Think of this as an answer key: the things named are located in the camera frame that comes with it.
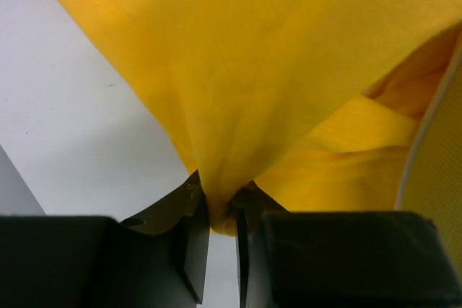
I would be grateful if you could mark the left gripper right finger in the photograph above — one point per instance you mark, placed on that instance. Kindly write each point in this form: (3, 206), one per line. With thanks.
(338, 259)

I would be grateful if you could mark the cream pillow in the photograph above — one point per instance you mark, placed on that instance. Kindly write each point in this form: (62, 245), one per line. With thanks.
(431, 181)

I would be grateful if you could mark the yellow pillowcase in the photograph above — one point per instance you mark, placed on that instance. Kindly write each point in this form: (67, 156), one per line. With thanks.
(318, 101)

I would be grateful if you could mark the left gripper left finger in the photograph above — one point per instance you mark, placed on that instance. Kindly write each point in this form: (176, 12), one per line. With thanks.
(155, 258)

